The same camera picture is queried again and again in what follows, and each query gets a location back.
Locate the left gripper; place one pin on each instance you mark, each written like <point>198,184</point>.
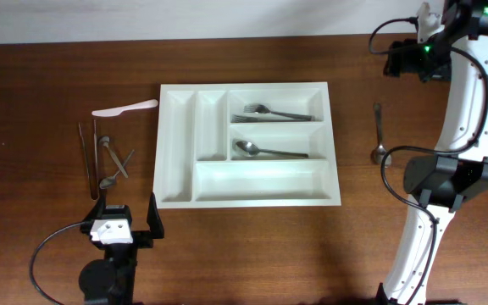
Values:
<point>145,238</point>

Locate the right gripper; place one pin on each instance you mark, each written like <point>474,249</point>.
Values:
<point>402,62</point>

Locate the long metal tongs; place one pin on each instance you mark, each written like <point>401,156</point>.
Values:
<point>86,157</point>

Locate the metal tablespoon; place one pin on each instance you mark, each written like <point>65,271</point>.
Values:
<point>379,152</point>
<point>251,150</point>

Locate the metal fork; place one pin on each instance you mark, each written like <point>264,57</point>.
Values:
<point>246,119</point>
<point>262,111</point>

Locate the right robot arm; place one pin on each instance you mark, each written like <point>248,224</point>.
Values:
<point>453,46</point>

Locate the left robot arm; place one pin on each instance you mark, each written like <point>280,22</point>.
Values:
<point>111,279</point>

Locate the small metal spoon lower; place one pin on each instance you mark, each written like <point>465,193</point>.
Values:
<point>111,180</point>

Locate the small metal spoon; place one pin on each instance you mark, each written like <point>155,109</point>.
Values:
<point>104,141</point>
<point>111,180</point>

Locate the small metal spoon upper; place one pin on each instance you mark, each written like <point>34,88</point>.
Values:
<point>104,141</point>

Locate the white plastic knife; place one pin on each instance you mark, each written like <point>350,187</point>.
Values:
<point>113,112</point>

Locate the white cutlery tray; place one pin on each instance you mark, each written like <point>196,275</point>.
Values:
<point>197,165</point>

